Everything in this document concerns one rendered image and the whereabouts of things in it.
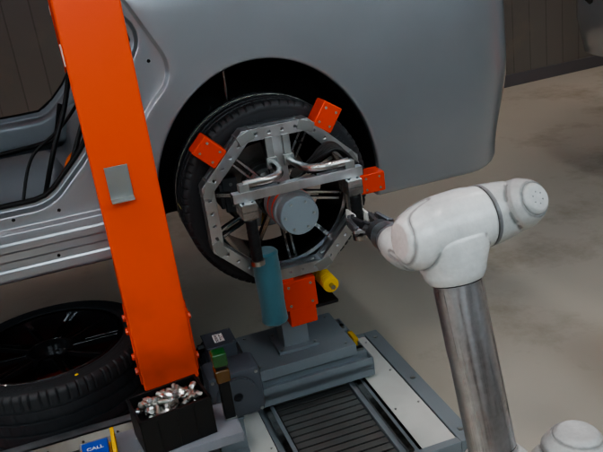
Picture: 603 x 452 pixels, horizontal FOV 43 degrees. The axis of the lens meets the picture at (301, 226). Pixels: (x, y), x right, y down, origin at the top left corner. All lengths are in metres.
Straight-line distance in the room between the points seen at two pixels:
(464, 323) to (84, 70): 1.08
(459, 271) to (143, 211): 0.91
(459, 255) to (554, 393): 1.55
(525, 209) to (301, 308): 1.29
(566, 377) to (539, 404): 0.21
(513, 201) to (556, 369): 1.64
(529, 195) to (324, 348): 1.50
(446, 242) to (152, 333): 1.00
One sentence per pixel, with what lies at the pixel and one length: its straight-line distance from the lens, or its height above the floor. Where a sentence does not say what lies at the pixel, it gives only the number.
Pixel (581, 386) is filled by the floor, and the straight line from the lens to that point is 3.02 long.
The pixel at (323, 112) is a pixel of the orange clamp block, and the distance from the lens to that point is 2.50.
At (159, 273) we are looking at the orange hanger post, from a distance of 2.11.
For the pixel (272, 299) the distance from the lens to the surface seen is 2.49.
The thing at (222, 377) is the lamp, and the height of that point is 0.59.
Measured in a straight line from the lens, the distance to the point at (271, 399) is 2.83.
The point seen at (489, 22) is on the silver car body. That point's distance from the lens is 2.92.
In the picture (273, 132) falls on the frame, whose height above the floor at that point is 1.10.
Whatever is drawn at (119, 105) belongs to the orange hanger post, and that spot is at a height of 1.33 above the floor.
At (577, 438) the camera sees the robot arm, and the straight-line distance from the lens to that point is 1.76.
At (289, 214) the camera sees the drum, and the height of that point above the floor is 0.86.
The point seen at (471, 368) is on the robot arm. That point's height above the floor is 0.82.
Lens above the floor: 1.66
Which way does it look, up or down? 21 degrees down
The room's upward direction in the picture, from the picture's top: 8 degrees counter-clockwise
